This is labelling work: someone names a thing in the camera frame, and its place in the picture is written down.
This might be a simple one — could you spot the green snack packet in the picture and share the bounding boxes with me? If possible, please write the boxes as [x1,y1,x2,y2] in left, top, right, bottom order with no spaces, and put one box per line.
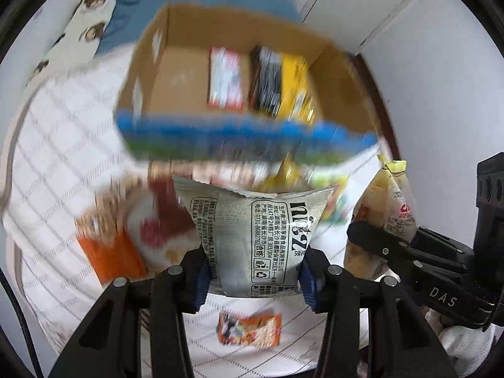
[311,173,352,230]

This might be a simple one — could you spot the dark wooden bed frame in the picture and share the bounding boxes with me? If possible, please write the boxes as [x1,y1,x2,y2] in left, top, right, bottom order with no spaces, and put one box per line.
[355,53,399,159]

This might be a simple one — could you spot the yellow snack packet red label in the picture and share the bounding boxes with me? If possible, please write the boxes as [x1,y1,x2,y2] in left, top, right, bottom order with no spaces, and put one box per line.
[258,157,312,194]

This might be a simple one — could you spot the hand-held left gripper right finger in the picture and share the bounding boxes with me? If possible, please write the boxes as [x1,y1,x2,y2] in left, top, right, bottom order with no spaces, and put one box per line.
[300,247,446,378]

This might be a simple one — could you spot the person's right forearm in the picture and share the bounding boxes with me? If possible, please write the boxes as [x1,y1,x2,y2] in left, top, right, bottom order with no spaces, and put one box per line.
[425,307,497,378]

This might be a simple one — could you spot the cardboard box with blue print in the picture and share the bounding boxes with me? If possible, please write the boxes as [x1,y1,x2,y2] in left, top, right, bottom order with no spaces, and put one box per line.
[115,3,379,167]

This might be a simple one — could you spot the beige snack packet yellow top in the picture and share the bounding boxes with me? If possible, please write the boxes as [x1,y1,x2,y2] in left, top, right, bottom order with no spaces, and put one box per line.
[344,160,419,281]

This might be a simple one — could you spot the white checked blanket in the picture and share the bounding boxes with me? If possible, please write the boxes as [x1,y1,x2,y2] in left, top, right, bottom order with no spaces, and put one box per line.
[0,43,398,378]

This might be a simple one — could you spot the grey printed snack packet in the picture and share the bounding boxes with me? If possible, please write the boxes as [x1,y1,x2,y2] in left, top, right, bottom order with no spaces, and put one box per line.
[173,175,339,298]

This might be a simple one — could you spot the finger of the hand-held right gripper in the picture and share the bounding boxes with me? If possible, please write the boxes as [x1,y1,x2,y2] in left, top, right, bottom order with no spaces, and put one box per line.
[346,220,425,280]

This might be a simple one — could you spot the black snack packet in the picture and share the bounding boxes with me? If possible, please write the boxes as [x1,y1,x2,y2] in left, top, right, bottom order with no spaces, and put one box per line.
[248,45,285,117]

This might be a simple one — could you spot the red and white snack packet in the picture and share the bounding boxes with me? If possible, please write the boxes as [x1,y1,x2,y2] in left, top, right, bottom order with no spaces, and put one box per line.
[207,46,245,111]

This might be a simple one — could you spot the bear print pillow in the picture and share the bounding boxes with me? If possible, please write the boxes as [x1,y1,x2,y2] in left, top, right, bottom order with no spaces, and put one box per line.
[24,0,117,88]

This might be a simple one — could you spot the small orange snack packet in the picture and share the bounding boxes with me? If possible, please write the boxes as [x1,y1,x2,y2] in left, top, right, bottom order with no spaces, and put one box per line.
[217,312,283,348]

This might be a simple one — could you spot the large orange snack packet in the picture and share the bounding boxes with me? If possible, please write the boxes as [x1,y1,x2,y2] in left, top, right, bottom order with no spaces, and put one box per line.
[76,205,149,285]

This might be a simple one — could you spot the white cabinet door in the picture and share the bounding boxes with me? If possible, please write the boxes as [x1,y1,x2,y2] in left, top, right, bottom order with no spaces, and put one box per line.
[293,0,457,56]

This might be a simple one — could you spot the blue cloth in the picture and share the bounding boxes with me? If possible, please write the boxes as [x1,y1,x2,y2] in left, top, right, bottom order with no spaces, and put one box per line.
[96,0,305,56]

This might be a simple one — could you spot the black cable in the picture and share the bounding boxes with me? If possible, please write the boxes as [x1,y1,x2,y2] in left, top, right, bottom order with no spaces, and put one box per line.
[0,268,45,378]

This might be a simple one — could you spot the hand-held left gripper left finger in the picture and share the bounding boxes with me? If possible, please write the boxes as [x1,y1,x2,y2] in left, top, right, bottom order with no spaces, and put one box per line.
[47,249,210,378]

